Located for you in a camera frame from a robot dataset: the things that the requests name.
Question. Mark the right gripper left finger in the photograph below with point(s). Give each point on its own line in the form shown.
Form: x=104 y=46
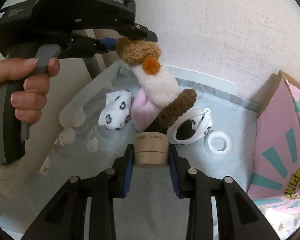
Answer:
x=63 y=217

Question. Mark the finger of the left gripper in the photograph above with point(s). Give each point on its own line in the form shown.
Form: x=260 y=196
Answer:
x=83 y=45
x=137 y=32

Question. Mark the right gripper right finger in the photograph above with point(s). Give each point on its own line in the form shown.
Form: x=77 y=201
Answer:
x=237 y=215

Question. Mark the brown white fuzzy sock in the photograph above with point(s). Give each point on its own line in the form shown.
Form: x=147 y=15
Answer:
x=162 y=89

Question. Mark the pink fuzzy sock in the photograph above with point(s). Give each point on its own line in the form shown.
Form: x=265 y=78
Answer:
x=143 y=111

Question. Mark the beige round tape roll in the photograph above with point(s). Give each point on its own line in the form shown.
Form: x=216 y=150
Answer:
x=151 y=150

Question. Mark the pink lined cardboard box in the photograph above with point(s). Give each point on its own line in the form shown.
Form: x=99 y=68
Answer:
x=275 y=182

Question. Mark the floral blue cloth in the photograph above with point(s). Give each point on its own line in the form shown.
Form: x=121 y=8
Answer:
x=217 y=137

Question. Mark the white fleece sleeve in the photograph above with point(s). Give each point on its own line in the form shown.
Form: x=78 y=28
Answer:
x=7 y=185

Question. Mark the white panda print sock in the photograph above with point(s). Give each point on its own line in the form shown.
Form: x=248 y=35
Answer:
x=116 y=113

